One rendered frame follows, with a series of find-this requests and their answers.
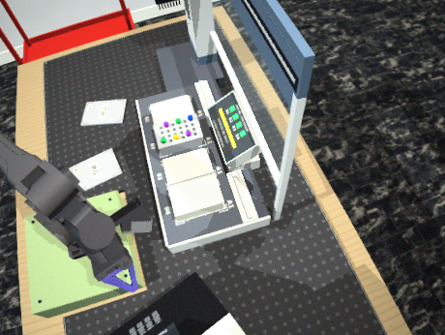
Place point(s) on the white well plate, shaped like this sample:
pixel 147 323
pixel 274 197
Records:
pixel 187 167
pixel 171 109

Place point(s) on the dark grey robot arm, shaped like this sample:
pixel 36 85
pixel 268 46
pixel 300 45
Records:
pixel 95 230

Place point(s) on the white rectangular block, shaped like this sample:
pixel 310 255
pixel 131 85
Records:
pixel 196 198

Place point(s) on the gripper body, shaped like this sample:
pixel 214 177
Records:
pixel 101 266

